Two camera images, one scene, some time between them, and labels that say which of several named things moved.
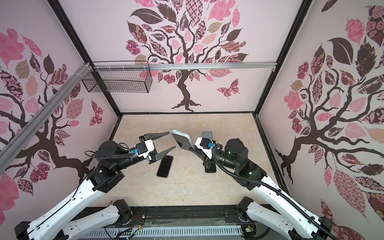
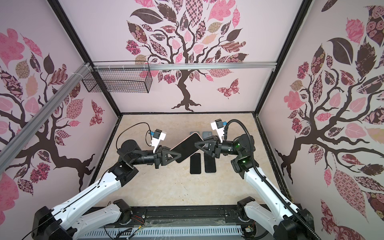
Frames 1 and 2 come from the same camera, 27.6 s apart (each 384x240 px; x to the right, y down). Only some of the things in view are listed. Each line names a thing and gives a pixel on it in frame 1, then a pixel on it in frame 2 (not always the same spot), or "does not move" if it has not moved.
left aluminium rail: [42, 114] does not move
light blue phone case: [208, 134] does not move
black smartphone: [212, 168] does not move
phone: [165, 166] → [187, 148]
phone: [183, 139] → [195, 163]
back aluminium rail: [182, 66] does not move
